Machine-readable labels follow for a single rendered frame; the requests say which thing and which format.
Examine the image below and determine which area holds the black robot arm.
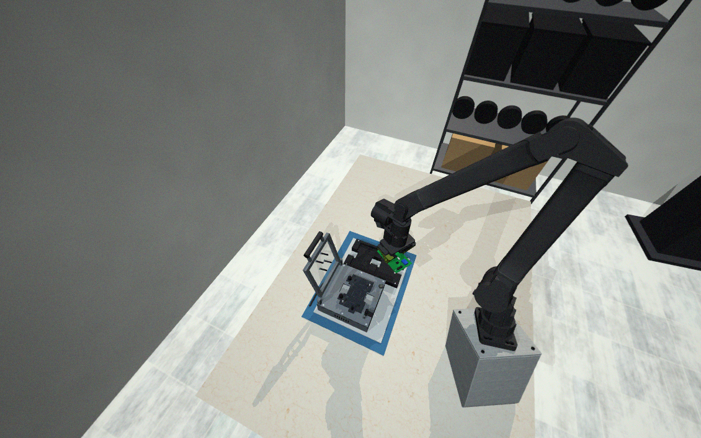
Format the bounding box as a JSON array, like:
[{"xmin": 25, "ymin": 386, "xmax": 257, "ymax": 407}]
[{"xmin": 371, "ymin": 118, "xmax": 628, "ymax": 351}]

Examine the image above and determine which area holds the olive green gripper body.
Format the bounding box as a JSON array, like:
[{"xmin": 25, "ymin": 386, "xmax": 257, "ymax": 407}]
[{"xmin": 377, "ymin": 230, "xmax": 416, "ymax": 256}]

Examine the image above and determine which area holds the green circuit board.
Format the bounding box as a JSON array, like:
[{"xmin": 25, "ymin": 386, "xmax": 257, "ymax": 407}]
[{"xmin": 377, "ymin": 250, "xmax": 412, "ymax": 273}]

